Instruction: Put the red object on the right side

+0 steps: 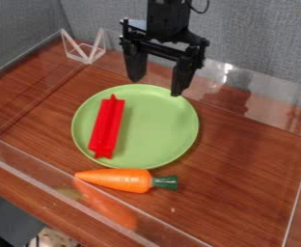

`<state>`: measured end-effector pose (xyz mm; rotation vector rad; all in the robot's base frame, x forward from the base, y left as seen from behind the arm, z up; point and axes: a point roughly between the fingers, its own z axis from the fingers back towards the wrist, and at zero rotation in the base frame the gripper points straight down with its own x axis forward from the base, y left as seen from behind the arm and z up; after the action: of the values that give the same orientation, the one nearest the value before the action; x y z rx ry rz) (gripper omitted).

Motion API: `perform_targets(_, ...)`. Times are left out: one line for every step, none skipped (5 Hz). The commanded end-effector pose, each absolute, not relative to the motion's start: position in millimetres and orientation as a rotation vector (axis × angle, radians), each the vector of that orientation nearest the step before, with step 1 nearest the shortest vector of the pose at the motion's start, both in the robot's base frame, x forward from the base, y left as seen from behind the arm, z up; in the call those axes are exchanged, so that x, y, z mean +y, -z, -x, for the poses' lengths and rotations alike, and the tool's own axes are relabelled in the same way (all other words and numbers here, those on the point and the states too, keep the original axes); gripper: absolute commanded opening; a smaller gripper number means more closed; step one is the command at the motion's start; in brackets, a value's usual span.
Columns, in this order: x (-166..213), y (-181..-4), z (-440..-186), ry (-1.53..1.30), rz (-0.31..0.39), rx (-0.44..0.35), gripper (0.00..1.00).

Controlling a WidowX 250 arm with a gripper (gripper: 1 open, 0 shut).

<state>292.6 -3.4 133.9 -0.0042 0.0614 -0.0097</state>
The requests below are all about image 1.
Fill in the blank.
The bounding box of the black cable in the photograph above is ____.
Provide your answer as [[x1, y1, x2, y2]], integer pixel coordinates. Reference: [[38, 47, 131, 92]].
[[185, 0, 211, 14]]

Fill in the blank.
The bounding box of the red plastic block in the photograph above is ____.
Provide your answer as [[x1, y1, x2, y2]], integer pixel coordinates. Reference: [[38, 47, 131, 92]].
[[89, 95, 125, 158]]

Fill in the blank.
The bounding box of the clear acrylic enclosure wall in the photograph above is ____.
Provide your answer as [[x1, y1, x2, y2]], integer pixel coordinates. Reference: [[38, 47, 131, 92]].
[[0, 33, 301, 247]]

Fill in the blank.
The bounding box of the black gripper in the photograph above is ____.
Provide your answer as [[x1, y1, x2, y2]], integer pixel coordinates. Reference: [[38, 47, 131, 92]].
[[120, 0, 209, 96]]

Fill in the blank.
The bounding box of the green round plate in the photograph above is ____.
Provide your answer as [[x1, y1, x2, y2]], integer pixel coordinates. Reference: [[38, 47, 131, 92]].
[[70, 84, 200, 169]]

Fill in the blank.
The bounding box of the clear acrylic corner bracket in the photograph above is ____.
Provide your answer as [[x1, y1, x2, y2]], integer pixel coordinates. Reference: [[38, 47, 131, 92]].
[[60, 28, 107, 65]]

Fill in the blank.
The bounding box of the orange toy carrot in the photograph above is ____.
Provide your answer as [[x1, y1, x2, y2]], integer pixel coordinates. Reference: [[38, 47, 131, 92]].
[[74, 169, 179, 193]]

